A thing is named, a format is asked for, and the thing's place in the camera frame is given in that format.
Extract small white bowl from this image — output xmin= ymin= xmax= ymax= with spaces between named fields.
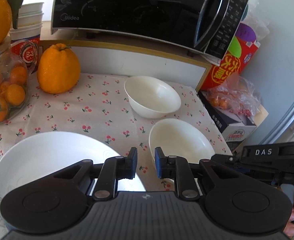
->
xmin=149 ymin=119 xmax=215 ymax=163
xmin=124 ymin=76 xmax=182 ymax=119

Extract white plate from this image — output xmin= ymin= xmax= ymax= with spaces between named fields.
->
xmin=0 ymin=132 xmax=149 ymax=238

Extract white blue carton box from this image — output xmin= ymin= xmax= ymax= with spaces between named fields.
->
xmin=198 ymin=90 xmax=268 ymax=152

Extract floral tablecloth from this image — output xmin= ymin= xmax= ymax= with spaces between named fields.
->
xmin=0 ymin=73 xmax=236 ymax=218

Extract plastic bag of snacks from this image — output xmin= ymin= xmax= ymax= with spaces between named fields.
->
xmin=206 ymin=73 xmax=261 ymax=117

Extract white refrigerator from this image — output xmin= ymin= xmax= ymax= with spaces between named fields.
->
xmin=242 ymin=0 xmax=294 ymax=145

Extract orange on table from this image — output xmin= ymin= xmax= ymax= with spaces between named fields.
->
xmin=37 ymin=43 xmax=81 ymax=94

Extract red snack box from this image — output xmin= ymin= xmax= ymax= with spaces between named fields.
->
xmin=200 ymin=23 xmax=260 ymax=90

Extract glass jar with kumquats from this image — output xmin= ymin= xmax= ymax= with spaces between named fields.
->
xmin=0 ymin=36 xmax=38 ymax=123

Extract black microwave oven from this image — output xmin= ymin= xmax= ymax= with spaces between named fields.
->
xmin=51 ymin=0 xmax=248 ymax=59

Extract stacked paper cups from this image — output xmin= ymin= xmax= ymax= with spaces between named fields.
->
xmin=9 ymin=2 xmax=44 ymax=71

